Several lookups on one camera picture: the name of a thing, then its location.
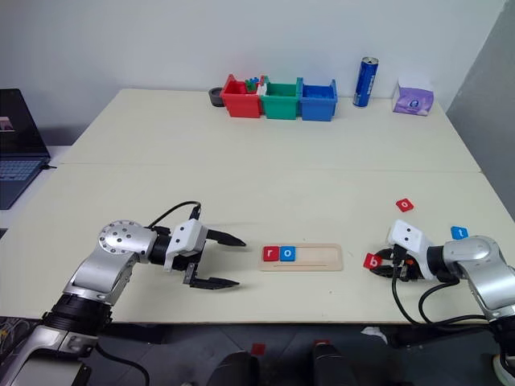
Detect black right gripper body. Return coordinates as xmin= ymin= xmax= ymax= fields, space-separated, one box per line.
xmin=381 ymin=249 xmax=424 ymax=283

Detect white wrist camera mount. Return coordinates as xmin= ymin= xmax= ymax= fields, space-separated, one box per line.
xmin=163 ymin=219 xmax=210 ymax=274
xmin=386 ymin=219 xmax=438 ymax=281

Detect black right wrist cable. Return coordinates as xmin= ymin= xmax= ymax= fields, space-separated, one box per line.
xmin=391 ymin=243 xmax=490 ymax=333

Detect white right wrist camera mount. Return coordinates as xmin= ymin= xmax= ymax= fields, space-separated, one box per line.
xmin=386 ymin=219 xmax=438 ymax=281

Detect black robot body cable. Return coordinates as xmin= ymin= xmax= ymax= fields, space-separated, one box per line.
xmin=95 ymin=344 xmax=150 ymax=386

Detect dark blue open laptop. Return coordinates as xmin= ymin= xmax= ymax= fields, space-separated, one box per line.
xmin=0 ymin=88 xmax=52 ymax=211

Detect dark grey round bowl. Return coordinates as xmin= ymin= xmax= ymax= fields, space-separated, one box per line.
xmin=208 ymin=86 xmax=228 ymax=109

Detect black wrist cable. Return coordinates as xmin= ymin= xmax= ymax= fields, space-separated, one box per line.
xmin=391 ymin=243 xmax=490 ymax=333
xmin=145 ymin=200 xmax=202 ymax=231

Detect red plastic storage bin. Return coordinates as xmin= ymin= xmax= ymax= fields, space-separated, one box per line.
xmin=221 ymin=73 xmax=265 ymax=120

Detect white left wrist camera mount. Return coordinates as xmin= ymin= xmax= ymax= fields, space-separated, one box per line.
xmin=163 ymin=219 xmax=210 ymax=274

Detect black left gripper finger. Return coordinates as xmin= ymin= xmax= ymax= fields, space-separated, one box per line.
xmin=205 ymin=228 xmax=247 ymax=248
xmin=188 ymin=276 xmax=241 ymax=291

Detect purple white tissue box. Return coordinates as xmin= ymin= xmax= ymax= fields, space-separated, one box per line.
xmin=392 ymin=76 xmax=435 ymax=117

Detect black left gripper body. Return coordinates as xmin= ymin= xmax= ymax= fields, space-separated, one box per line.
xmin=171 ymin=228 xmax=211 ymax=287

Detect green plastic storage bin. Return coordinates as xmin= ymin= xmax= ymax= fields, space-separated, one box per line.
xmin=260 ymin=76 xmax=303 ymax=121

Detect tall blue drink can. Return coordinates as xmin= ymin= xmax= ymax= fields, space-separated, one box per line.
xmin=352 ymin=55 xmax=381 ymax=109

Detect wooden letter tray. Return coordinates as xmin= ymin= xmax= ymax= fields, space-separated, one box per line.
xmin=257 ymin=243 xmax=344 ymax=273

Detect dark rounded shape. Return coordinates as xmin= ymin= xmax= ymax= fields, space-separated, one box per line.
xmin=311 ymin=341 xmax=356 ymax=386
xmin=204 ymin=350 xmax=261 ymax=386

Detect blue plastic storage bin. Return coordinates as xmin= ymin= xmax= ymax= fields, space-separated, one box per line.
xmin=298 ymin=78 xmax=338 ymax=122

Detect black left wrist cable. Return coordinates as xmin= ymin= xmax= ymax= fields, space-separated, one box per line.
xmin=145 ymin=200 xmax=202 ymax=231

